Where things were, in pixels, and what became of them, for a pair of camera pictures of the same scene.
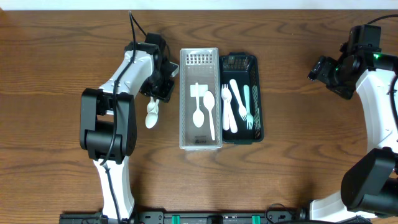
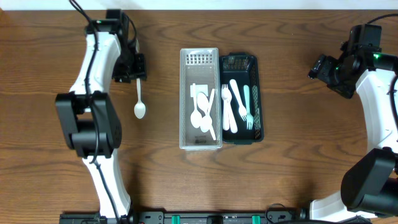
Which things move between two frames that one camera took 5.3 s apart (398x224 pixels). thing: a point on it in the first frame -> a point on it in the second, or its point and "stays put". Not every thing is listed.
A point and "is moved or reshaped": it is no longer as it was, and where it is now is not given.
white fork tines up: x=225 y=94 stays put
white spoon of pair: x=150 y=104 -> x=206 y=122
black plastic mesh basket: x=241 y=111 stays put
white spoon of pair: x=152 y=119 -> x=139 y=109
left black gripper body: x=160 y=90 -> x=134 y=72
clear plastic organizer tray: x=200 y=109 stays put
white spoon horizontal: x=209 y=102 is moved or reshaped
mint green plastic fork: x=249 y=117 stays put
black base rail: x=273 y=215 stays put
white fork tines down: x=242 y=110 stays put
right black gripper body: x=321 y=68 stays put
